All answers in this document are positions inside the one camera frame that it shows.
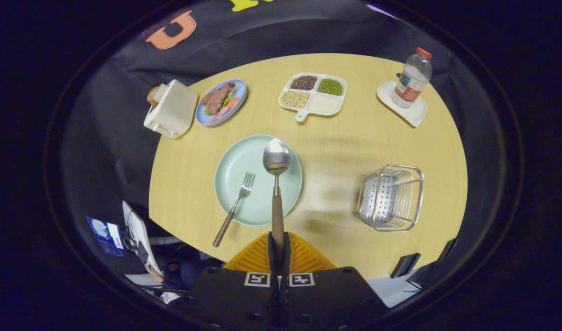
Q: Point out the dark blue cloth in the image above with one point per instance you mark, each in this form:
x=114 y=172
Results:
x=184 y=273

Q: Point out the light green plate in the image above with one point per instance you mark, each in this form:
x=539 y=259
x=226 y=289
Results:
x=258 y=202

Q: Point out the white square coaster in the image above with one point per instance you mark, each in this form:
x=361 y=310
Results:
x=414 y=117

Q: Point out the lit screen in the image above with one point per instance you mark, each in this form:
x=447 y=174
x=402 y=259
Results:
x=104 y=234

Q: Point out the white toaster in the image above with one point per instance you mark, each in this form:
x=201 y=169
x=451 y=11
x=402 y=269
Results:
x=173 y=112

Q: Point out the metal drain basket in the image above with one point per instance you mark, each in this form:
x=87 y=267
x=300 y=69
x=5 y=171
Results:
x=382 y=197

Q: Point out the blue plate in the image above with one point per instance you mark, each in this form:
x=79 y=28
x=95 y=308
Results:
x=240 y=92

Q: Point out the orange carrot slice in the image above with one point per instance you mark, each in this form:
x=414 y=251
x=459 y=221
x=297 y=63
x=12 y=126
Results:
x=232 y=102

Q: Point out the white divided dish with beans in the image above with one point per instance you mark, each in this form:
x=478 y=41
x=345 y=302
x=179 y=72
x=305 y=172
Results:
x=324 y=105

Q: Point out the toasted bread slice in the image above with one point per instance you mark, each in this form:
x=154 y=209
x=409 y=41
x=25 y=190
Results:
x=156 y=94

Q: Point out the white metal bar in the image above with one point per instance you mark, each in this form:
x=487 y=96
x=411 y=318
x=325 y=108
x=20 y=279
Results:
x=163 y=240

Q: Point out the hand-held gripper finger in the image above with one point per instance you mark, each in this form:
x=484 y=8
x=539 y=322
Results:
x=275 y=285
x=285 y=285

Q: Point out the black table clamp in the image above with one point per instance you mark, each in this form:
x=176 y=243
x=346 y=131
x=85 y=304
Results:
x=405 y=265
x=448 y=249

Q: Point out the clear plastic bottle red cap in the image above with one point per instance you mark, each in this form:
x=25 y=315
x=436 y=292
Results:
x=411 y=80

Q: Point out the brown steak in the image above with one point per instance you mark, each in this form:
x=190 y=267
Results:
x=216 y=97

